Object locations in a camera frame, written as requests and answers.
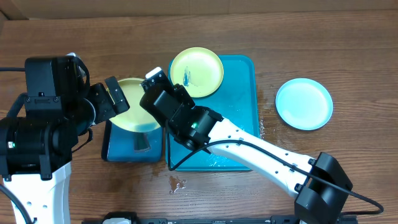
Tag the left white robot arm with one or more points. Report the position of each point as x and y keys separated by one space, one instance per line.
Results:
x=40 y=134

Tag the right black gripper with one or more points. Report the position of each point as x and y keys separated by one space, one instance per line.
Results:
x=150 y=90

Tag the dark green sponge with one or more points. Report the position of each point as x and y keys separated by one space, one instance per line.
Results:
x=141 y=143

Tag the small dark water tray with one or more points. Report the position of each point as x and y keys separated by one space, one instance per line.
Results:
x=118 y=145

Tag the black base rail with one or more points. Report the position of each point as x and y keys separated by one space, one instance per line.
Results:
x=131 y=217

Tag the light blue plate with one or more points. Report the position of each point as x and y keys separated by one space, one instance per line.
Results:
x=304 y=104

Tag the yellow plate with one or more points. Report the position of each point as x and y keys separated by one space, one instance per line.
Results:
x=135 y=119
x=199 y=70

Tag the large teal serving tray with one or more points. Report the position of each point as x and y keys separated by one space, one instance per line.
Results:
x=236 y=100

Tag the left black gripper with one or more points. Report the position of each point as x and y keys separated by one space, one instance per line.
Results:
x=109 y=109

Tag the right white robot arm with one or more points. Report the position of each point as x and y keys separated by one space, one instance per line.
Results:
x=319 y=186

